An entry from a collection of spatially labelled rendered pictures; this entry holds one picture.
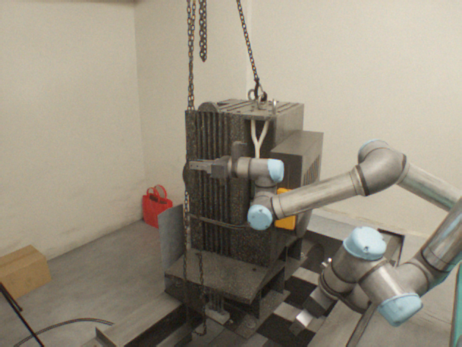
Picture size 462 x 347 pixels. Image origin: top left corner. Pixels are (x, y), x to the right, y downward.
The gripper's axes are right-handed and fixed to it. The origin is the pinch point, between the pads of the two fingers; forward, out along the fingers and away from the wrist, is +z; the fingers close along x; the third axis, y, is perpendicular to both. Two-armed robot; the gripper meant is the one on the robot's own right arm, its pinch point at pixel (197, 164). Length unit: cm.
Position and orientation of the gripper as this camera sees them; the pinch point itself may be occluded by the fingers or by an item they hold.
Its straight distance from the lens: 120.5
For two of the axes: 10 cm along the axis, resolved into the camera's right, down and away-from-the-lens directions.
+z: -9.4, -0.8, 3.3
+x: 3.4, -2.8, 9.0
